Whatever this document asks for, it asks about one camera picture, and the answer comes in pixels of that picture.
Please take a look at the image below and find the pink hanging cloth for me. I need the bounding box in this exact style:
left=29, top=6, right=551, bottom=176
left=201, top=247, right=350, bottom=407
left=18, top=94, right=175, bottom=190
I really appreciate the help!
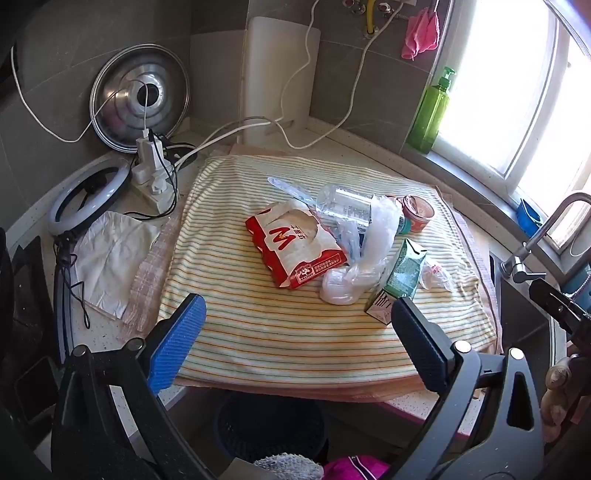
left=401, top=8, right=440, bottom=61

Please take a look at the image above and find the thick white power cable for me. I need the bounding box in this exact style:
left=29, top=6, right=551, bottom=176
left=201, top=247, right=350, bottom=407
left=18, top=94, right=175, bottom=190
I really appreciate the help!
left=171, top=117, right=280, bottom=169

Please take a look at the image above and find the crumpled white wrapper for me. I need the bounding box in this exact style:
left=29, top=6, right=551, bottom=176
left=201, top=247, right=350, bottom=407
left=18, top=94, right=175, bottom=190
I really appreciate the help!
left=418, top=261, right=455, bottom=292

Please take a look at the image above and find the clear plastic bottle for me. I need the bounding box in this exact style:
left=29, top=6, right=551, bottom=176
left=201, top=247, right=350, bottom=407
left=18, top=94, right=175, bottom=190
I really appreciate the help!
left=316, top=184, right=411, bottom=236

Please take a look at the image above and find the clear plastic spoon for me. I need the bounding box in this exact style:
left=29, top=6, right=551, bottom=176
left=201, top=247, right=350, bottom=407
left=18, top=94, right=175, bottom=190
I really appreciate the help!
left=267, top=176, right=319, bottom=206

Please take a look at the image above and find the white ring light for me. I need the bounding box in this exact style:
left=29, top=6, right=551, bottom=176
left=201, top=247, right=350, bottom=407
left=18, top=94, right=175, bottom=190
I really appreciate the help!
left=46, top=159, right=136, bottom=237

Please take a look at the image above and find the red instant noodle cup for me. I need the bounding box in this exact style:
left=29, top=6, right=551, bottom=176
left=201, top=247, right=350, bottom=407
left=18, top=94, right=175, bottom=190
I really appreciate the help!
left=398, top=195, right=437, bottom=234

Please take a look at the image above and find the white crumpled cloth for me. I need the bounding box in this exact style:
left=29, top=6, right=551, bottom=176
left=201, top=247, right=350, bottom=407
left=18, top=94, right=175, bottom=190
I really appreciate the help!
left=73, top=211, right=162, bottom=321

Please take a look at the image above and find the dark kitchen sink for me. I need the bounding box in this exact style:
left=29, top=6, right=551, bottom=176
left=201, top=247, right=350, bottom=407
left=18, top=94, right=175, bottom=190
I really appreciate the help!
left=489, top=251, right=568, bottom=356

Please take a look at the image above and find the small blue container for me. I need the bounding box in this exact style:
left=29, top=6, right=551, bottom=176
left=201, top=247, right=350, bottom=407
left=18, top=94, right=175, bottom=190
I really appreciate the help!
left=516, top=198, right=544, bottom=236

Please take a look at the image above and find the blue mesh basket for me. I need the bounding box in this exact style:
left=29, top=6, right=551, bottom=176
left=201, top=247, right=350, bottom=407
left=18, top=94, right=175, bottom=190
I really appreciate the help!
left=215, top=392, right=328, bottom=464

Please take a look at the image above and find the small cigarette box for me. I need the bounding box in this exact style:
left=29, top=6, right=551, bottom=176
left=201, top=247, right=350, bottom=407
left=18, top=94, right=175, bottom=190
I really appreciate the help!
left=364, top=290, right=398, bottom=326

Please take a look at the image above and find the red white snack bag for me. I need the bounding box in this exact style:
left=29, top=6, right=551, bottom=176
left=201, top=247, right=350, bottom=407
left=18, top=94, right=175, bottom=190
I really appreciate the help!
left=245, top=199, right=349, bottom=291

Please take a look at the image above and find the green soap bottle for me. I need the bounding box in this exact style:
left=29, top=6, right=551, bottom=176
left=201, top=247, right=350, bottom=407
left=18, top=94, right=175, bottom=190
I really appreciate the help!
left=406, top=67, right=457, bottom=154

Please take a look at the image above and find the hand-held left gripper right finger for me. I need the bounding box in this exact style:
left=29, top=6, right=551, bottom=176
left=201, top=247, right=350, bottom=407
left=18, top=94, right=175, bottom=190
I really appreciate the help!
left=383, top=296, right=546, bottom=480

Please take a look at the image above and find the white cutting board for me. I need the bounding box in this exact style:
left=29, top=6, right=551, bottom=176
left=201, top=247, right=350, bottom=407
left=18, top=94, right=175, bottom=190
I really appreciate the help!
left=241, top=16, right=321, bottom=148

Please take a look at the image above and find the window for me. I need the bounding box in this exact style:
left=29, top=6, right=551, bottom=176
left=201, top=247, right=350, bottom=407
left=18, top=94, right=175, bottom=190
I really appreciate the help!
left=431, top=0, right=591, bottom=259

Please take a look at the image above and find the metal faucet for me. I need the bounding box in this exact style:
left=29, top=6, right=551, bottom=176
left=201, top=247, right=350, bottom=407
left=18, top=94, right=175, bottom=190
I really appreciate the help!
left=501, top=191, right=591, bottom=282

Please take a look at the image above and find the white power strip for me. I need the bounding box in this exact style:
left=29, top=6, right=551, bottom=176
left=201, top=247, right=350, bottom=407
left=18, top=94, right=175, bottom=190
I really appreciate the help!
left=131, top=159, right=178, bottom=215

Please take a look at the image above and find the grey fuzzy cloth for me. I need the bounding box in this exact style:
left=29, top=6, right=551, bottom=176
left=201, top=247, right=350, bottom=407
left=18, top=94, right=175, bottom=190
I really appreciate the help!
left=252, top=453, right=324, bottom=480

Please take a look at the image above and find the pink clothing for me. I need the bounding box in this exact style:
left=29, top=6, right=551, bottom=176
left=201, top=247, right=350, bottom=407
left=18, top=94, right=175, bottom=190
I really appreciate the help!
left=323, top=455, right=391, bottom=480

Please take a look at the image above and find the person's right hand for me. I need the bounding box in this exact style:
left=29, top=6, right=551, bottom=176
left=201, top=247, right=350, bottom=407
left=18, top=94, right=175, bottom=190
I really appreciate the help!
left=541, top=355, right=591, bottom=446

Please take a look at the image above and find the striped towel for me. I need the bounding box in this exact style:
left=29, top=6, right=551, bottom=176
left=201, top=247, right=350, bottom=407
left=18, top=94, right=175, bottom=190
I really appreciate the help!
left=157, top=154, right=504, bottom=386

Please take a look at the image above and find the clear plastic bag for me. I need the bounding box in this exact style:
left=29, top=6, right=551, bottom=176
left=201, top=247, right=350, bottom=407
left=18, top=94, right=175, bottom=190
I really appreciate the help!
left=321, top=195, right=402, bottom=305

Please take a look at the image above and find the thin white cable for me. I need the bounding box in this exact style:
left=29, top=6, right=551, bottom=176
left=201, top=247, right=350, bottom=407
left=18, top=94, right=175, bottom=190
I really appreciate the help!
left=10, top=44, right=153, bottom=144
left=276, top=0, right=416, bottom=151

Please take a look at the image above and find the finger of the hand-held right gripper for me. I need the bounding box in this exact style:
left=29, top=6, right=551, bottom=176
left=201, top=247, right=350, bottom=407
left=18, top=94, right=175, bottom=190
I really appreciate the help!
left=529, top=277, right=591, bottom=344

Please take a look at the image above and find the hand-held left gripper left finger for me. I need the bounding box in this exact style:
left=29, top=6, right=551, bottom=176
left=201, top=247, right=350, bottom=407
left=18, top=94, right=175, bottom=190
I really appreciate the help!
left=51, top=293, right=232, bottom=480

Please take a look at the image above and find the white charger plug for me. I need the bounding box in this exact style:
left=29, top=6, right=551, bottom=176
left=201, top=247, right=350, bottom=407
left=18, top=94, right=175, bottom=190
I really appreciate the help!
left=136, top=134, right=167, bottom=163

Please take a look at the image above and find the green milk carton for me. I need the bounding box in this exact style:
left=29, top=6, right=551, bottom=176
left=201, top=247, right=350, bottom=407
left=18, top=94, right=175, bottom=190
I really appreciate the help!
left=382, top=237, right=428, bottom=301

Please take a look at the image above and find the steel pot lid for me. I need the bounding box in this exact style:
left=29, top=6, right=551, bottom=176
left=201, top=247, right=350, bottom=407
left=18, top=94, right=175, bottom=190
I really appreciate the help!
left=89, top=44, right=191, bottom=152

